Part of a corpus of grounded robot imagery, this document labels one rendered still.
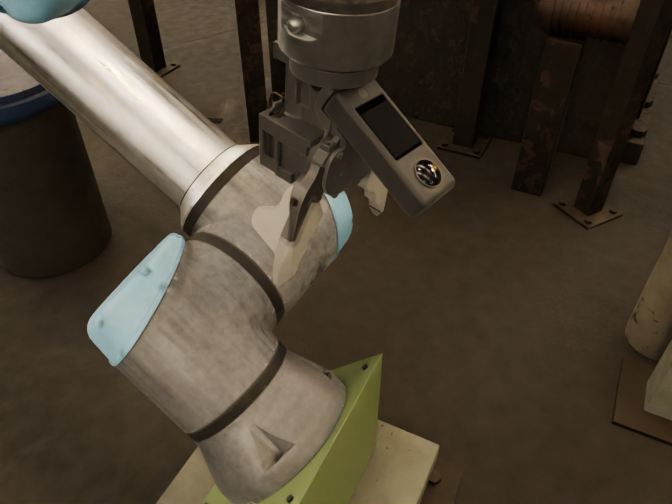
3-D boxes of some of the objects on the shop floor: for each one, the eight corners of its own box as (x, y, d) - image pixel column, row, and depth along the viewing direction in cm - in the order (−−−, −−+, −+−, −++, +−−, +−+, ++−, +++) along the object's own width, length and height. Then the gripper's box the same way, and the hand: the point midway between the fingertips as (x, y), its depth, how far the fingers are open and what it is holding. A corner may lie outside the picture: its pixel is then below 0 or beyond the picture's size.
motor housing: (509, 165, 165) (556, -40, 130) (591, 185, 157) (664, -27, 122) (497, 189, 156) (544, -24, 121) (583, 211, 149) (659, -9, 114)
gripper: (364, 4, 54) (345, 179, 67) (192, 66, 42) (211, 263, 56) (441, 34, 50) (405, 214, 63) (276, 112, 38) (275, 311, 52)
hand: (336, 251), depth 58 cm, fingers open, 14 cm apart
